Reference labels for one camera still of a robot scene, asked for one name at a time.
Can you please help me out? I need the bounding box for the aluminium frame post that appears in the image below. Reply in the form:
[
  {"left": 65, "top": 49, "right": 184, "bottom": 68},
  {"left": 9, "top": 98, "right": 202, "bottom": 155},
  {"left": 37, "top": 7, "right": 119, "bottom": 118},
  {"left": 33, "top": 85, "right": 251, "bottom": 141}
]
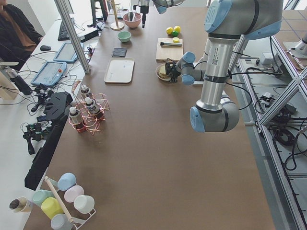
[{"left": 54, "top": 0, "right": 90, "bottom": 74}]

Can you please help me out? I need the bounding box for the blue teach pendant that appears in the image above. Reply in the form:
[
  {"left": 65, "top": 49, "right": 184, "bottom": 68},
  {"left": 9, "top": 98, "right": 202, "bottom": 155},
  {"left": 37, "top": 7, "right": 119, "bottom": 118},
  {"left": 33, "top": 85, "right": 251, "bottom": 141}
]
[
  {"left": 53, "top": 42, "right": 77, "bottom": 64},
  {"left": 31, "top": 61, "right": 67, "bottom": 87}
]

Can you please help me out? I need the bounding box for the pink bowl with ice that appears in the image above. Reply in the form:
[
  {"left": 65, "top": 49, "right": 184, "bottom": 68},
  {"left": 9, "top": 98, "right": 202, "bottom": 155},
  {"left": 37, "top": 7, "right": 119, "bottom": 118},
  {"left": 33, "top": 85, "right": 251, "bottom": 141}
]
[{"left": 123, "top": 13, "right": 142, "bottom": 28}]

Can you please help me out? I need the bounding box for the green lime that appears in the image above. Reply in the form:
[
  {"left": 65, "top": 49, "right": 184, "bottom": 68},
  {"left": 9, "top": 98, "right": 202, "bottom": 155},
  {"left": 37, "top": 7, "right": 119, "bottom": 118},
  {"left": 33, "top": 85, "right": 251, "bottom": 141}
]
[{"left": 171, "top": 31, "right": 179, "bottom": 37}]

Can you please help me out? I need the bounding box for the blue teach pendant lower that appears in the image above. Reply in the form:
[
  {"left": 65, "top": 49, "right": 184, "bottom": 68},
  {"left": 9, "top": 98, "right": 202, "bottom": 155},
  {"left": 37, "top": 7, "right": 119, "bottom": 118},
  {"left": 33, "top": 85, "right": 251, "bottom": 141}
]
[{"left": 31, "top": 61, "right": 67, "bottom": 87}]

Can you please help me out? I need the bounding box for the black keyboard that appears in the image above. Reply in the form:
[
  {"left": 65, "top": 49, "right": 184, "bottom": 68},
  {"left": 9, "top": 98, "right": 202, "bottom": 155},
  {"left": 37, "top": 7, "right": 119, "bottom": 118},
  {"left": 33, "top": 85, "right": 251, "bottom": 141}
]
[{"left": 58, "top": 21, "right": 70, "bottom": 41}]

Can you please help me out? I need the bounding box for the white cup rack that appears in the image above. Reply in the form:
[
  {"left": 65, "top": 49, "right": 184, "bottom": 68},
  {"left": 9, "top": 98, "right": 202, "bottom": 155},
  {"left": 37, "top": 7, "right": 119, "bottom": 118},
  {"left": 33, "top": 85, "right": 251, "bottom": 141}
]
[{"left": 32, "top": 172, "right": 96, "bottom": 230}]

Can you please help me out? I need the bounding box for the copper wire bottle rack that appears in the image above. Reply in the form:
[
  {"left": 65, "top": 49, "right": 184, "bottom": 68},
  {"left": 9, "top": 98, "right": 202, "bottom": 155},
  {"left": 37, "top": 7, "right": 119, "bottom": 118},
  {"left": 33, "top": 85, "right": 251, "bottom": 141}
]
[{"left": 68, "top": 80, "right": 110, "bottom": 135}]

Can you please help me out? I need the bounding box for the black computer mouse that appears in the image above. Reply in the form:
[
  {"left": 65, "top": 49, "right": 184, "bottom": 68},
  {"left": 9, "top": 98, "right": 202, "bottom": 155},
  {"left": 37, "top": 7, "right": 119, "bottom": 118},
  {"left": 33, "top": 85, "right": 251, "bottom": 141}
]
[{"left": 40, "top": 45, "right": 51, "bottom": 51}]

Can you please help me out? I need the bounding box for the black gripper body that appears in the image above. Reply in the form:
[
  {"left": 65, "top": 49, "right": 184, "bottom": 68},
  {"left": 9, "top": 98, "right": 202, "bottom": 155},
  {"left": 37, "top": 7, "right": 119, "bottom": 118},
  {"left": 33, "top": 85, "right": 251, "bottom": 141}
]
[
  {"left": 140, "top": 0, "right": 150, "bottom": 14},
  {"left": 169, "top": 64, "right": 180, "bottom": 81}
]

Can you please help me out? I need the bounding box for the half lemon slice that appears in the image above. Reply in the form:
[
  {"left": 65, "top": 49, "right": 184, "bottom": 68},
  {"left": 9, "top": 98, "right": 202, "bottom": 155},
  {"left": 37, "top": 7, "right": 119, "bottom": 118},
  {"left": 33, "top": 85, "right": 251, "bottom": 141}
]
[{"left": 173, "top": 37, "right": 180, "bottom": 43}]

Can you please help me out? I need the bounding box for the yellow lemon near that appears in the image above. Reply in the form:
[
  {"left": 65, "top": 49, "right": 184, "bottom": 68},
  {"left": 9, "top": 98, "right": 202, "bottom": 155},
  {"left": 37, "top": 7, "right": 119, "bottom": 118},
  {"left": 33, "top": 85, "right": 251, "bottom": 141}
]
[{"left": 174, "top": 25, "right": 181, "bottom": 33}]

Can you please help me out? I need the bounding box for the steel muddler black tip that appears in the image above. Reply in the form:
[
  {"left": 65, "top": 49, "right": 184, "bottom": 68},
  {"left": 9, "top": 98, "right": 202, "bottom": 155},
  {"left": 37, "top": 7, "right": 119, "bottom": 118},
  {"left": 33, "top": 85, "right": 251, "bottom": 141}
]
[{"left": 160, "top": 42, "right": 176, "bottom": 46}]

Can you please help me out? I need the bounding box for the yellow lemon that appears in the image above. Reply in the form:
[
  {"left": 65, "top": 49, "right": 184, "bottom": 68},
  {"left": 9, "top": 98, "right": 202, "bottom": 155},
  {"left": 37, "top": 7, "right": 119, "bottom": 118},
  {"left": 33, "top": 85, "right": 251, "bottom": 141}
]
[
  {"left": 174, "top": 25, "right": 181, "bottom": 33},
  {"left": 166, "top": 27, "right": 174, "bottom": 35}
]

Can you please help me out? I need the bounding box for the tea bottle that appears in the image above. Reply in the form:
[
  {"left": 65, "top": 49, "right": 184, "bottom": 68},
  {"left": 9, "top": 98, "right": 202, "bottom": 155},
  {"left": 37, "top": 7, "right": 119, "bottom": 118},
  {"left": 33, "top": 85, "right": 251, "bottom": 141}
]
[
  {"left": 81, "top": 85, "right": 93, "bottom": 100},
  {"left": 85, "top": 97, "right": 105, "bottom": 120},
  {"left": 69, "top": 106, "right": 85, "bottom": 133}
]

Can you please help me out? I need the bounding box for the black thermos bottle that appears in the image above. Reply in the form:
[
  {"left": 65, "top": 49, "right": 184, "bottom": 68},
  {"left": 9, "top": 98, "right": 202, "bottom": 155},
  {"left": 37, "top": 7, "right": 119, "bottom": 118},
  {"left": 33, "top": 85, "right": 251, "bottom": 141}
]
[{"left": 5, "top": 69, "right": 33, "bottom": 95}]

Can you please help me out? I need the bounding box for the metal ice scoop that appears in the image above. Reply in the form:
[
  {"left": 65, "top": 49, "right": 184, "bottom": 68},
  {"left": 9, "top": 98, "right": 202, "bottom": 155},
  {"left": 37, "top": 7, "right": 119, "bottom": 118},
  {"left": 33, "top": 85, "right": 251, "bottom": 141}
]
[{"left": 127, "top": 11, "right": 136, "bottom": 22}]

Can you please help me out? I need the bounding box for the yellow lemon far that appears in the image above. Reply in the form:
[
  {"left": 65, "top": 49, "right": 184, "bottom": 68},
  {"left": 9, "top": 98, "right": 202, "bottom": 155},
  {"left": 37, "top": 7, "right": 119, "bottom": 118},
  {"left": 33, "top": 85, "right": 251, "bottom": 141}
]
[{"left": 166, "top": 27, "right": 174, "bottom": 35}]

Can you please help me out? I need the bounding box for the green ceramic bowl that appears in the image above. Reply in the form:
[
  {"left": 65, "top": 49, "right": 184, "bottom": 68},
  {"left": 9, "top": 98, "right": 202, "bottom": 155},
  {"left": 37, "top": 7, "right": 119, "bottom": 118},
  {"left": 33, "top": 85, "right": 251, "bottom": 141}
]
[{"left": 117, "top": 31, "right": 131, "bottom": 43}]

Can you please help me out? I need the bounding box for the blue teach pendant upper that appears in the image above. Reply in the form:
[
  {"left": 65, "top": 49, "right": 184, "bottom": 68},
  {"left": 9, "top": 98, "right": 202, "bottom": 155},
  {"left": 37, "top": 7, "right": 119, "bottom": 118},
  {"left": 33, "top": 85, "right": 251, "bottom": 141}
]
[{"left": 53, "top": 42, "right": 77, "bottom": 64}]

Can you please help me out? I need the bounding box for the wooden cup tree stand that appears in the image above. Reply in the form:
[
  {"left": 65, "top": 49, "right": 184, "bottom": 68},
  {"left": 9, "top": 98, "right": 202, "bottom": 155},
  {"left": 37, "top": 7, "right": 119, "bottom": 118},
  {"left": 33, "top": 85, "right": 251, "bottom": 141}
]
[{"left": 107, "top": 0, "right": 125, "bottom": 31}]

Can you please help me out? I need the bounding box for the grey folded cloth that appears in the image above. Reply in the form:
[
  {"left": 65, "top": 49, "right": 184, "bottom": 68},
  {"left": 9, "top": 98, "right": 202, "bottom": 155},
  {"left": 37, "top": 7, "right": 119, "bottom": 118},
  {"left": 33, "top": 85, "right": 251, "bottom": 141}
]
[{"left": 112, "top": 47, "right": 127, "bottom": 58}]

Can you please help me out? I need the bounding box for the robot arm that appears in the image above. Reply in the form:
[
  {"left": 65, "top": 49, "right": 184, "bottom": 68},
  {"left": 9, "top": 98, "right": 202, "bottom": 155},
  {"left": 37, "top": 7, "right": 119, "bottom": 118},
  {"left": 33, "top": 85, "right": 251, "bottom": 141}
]
[
  {"left": 135, "top": 0, "right": 184, "bottom": 28},
  {"left": 177, "top": 0, "right": 283, "bottom": 132}
]

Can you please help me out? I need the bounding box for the white round plate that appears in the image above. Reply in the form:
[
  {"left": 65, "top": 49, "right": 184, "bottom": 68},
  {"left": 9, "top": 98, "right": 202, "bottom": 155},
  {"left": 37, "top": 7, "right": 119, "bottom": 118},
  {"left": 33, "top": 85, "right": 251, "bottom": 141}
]
[{"left": 156, "top": 64, "right": 171, "bottom": 81}]

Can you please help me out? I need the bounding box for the cream rabbit tray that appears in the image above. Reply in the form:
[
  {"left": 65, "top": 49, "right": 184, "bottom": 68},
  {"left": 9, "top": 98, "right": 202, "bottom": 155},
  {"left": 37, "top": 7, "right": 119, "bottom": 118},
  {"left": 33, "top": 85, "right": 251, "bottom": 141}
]
[{"left": 104, "top": 57, "right": 134, "bottom": 83}]

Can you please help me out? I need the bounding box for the seated person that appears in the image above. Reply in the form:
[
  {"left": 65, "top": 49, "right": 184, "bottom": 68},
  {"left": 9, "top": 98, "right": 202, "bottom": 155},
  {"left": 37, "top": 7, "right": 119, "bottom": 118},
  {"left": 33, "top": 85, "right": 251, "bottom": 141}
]
[{"left": 0, "top": 0, "right": 43, "bottom": 70}]

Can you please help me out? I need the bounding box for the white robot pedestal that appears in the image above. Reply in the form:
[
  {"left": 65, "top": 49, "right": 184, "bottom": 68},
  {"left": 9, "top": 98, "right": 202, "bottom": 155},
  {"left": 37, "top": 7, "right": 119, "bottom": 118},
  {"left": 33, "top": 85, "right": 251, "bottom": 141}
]
[{"left": 191, "top": 33, "right": 216, "bottom": 86}]

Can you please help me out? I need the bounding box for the tea bottle front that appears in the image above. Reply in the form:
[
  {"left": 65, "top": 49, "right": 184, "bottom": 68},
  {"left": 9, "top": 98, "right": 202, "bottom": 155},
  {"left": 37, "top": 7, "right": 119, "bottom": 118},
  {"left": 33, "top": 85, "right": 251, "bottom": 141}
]
[{"left": 85, "top": 97, "right": 105, "bottom": 120}]

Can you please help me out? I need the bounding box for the wooden cutting board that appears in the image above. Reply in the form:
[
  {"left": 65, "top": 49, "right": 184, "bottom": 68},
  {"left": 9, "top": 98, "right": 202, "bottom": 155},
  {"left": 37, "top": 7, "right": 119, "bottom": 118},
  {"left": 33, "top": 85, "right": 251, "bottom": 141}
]
[{"left": 156, "top": 38, "right": 183, "bottom": 61}]

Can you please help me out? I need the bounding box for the tea bottle back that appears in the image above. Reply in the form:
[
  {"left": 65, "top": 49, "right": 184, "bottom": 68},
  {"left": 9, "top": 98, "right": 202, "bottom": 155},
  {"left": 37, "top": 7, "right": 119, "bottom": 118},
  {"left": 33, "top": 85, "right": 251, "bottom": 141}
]
[{"left": 81, "top": 85, "right": 93, "bottom": 100}]

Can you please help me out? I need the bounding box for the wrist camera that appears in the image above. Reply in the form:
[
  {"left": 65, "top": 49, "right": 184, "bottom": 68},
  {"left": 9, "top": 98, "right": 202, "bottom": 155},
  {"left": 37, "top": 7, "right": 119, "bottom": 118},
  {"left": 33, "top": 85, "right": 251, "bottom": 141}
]
[
  {"left": 165, "top": 61, "right": 176, "bottom": 71},
  {"left": 133, "top": 4, "right": 141, "bottom": 12}
]

